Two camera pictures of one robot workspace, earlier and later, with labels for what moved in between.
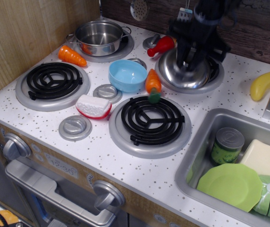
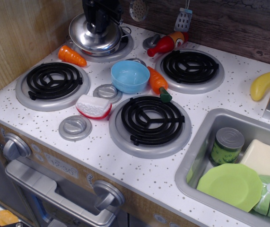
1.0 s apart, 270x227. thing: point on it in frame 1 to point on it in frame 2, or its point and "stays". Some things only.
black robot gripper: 198,40 to 101,12
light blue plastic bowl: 127,75 stays
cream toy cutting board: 265,160 stays
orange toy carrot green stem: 153,86 to 159,84
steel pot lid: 196,76 to 84,39
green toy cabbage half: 262,207 stays
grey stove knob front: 75,128 stays
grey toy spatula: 185,14 stays
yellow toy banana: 267,81 stays
